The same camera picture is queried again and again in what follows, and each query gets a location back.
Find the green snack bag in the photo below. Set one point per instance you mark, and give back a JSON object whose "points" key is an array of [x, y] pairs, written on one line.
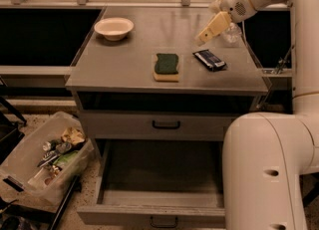
{"points": [[64, 159]]}

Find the closed grey upper drawer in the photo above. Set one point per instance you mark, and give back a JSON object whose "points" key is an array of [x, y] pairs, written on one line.
{"points": [[156, 126]]}

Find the open grey lower drawer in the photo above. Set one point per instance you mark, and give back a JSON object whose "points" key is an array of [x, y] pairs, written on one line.
{"points": [[158, 183]]}

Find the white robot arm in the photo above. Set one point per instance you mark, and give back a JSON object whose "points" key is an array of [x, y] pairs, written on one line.
{"points": [[265, 153]]}

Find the grey drawer cabinet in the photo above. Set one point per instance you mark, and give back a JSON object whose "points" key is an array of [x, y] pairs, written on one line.
{"points": [[150, 85]]}

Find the clear plastic bottle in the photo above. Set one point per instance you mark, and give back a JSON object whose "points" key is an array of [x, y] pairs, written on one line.
{"points": [[232, 34]]}

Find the crumpled tan wrapper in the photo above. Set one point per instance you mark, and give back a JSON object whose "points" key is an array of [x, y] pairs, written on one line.
{"points": [[73, 136]]}

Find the green and yellow sponge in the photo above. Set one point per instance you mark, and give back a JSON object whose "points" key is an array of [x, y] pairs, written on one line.
{"points": [[166, 67]]}

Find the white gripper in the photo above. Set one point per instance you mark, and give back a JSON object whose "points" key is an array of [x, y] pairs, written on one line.
{"points": [[233, 4]]}

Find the clear plastic bin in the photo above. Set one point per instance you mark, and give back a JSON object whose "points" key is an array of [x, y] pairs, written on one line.
{"points": [[29, 167]]}

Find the white bowl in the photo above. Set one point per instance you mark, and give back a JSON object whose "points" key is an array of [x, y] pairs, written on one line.
{"points": [[114, 29]]}

